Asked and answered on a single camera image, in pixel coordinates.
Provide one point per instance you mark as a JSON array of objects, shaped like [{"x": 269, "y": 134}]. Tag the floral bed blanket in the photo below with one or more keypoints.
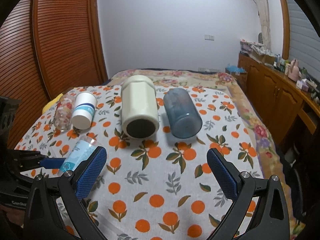
[{"x": 250, "y": 119}]

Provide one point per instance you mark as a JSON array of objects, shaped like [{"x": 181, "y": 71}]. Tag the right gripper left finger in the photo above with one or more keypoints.
[{"x": 42, "y": 218}]

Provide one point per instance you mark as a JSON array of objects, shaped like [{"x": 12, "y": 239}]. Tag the wooden louvered wardrobe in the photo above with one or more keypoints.
[{"x": 48, "y": 47}]

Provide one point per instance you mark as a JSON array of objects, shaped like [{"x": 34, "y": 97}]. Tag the grey window blind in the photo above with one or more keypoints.
[{"x": 304, "y": 41}]

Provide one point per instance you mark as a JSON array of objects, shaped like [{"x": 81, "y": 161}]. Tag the white paper cup blue stripe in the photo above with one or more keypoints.
[{"x": 84, "y": 110}]

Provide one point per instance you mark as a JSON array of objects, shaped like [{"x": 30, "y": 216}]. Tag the orange-print white cloth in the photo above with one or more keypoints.
[{"x": 53, "y": 143}]

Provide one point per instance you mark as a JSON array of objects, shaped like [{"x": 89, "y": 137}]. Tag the yellow plush blanket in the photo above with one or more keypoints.
[{"x": 51, "y": 103}]

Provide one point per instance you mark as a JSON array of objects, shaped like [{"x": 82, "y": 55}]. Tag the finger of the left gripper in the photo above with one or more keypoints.
[{"x": 29, "y": 160}]

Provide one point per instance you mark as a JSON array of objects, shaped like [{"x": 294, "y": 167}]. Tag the white wall switch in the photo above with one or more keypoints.
[{"x": 209, "y": 37}]

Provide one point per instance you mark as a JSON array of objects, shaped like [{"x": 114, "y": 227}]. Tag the pink kettle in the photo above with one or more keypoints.
[{"x": 293, "y": 72}]

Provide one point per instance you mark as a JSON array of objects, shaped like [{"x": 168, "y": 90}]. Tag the wall power strip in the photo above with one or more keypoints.
[{"x": 209, "y": 70}]

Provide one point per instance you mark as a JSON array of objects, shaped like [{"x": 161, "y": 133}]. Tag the clear cup light-blue label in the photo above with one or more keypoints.
[{"x": 82, "y": 150}]

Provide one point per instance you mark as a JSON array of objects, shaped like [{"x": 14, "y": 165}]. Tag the blue tissue pack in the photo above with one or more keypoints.
[{"x": 234, "y": 70}]

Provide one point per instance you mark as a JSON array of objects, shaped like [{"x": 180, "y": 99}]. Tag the clear floral glass cup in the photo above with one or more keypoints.
[{"x": 63, "y": 113}]

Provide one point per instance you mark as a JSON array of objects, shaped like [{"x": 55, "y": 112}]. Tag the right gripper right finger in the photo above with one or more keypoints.
[{"x": 270, "y": 218}]

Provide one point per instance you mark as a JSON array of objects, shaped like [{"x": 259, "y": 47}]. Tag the wooden sideboard cabinet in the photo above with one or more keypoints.
[{"x": 282, "y": 107}]

